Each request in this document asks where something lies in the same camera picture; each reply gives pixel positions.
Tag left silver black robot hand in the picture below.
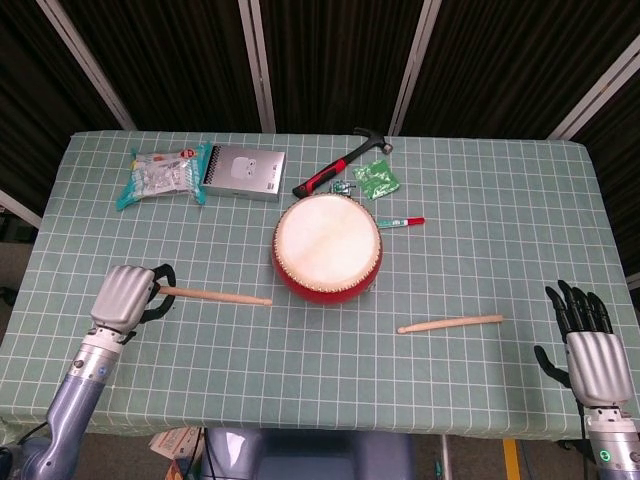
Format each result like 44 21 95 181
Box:
89 263 177 346

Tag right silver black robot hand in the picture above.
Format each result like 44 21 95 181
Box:
533 279 634 406

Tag wooden drumstick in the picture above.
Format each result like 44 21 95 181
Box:
159 286 274 307
397 314 505 335

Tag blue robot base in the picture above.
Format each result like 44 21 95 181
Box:
204 427 416 480

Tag red drum with white skin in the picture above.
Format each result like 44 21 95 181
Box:
271 194 385 306

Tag green gridded cutting mat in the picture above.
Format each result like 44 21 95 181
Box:
0 130 640 444

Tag clear snack bag teal edges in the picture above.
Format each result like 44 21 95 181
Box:
115 142 214 211

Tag cardboard box with print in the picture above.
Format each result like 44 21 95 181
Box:
149 427 206 480

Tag metal table leg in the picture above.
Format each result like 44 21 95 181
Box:
439 433 455 480

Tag grey earbuds box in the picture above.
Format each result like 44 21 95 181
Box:
198 143 287 204

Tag red capped marker pen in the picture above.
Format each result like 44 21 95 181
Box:
375 216 426 230

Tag green sachet packet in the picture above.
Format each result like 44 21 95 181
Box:
352 158 403 201

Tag white partition post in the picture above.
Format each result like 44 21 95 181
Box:
237 0 277 134
386 0 442 137
35 0 137 132
0 188 44 229
546 37 640 141

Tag black red handled hammer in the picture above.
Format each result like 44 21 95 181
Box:
291 126 394 199

